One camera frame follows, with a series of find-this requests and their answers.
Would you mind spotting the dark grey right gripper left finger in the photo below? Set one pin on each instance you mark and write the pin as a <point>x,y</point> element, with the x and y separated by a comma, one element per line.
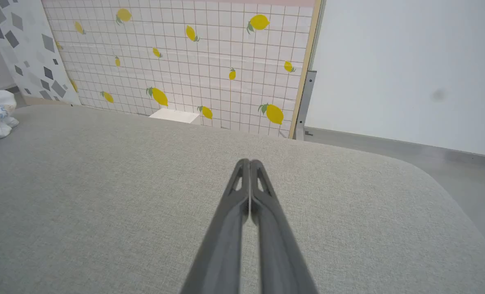
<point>222,237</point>

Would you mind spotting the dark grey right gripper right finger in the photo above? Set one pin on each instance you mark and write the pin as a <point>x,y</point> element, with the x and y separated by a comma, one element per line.
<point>277,241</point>

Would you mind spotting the grey fabric sofa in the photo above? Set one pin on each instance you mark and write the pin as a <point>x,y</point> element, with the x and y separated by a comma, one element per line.
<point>103,204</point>

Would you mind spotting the small white box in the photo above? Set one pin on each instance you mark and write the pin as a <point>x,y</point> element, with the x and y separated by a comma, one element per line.
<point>175,115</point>

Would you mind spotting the lemon print tile panel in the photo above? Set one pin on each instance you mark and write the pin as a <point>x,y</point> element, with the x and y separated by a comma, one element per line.
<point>209,53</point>

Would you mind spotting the grey diamond pattern panel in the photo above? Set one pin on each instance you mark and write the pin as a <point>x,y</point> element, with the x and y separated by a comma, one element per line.
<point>25,45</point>

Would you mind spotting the grey metal bracket post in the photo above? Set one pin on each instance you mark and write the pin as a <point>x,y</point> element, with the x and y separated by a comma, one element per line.
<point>305,102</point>

